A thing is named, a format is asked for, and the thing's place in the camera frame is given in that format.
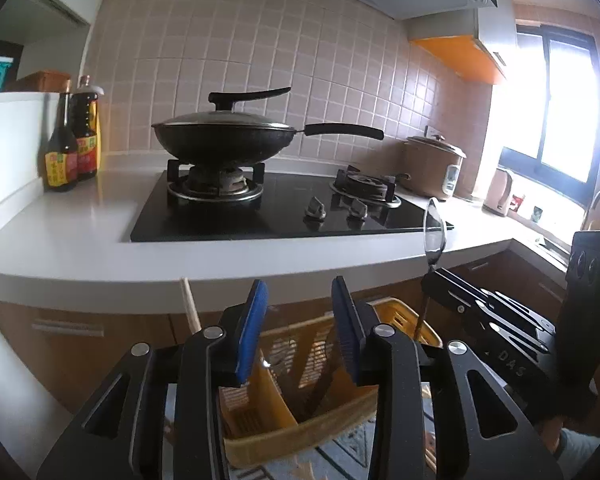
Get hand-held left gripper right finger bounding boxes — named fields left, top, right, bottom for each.
left=331, top=276, right=563, bottom=480

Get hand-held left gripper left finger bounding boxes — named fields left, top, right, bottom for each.
left=36, top=279, right=270, bottom=480

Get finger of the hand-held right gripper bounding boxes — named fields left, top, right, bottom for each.
left=421, top=267, right=555, bottom=335
left=462, top=307, right=551, bottom=356

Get yellow plastic utensil basket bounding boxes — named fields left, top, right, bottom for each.
left=220, top=297, right=443, bottom=468

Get wooden chopstick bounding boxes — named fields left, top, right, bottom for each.
left=180, top=277, right=203, bottom=336

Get curved sink faucet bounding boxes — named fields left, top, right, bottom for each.
left=582, top=190, right=600, bottom=231

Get white electric kettle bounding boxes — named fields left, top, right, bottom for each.
left=482, top=167, right=515, bottom=218

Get black glass gas stove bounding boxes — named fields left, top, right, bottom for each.
left=130, top=162, right=456, bottom=243

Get beige rice cooker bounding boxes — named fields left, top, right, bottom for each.
left=402, top=127, right=467, bottom=202

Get patterned blue-grey tablecloth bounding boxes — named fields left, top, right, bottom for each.
left=162, top=385, right=438, bottom=480

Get black wok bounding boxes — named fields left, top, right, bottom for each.
left=151, top=122, right=385, bottom=163

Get dark framed window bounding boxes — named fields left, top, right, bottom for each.
left=497, top=22, right=600, bottom=186

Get wooden base cabinet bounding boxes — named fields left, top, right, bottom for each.
left=0, top=245, right=571, bottom=411

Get glass wok lid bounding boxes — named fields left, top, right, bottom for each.
left=152, top=86, right=298, bottom=133

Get large dark sauce bottle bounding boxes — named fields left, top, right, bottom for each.
left=70, top=76, right=105, bottom=181

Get small dark sauce bottle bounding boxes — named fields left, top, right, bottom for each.
left=44, top=79, right=79, bottom=193

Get brown box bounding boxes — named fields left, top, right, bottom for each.
left=5, top=71, right=73, bottom=93

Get silver drawer handle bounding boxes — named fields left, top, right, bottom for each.
left=31, top=321, right=105, bottom=336

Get orange wall cabinet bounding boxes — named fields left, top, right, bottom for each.
left=407, top=7, right=508, bottom=86

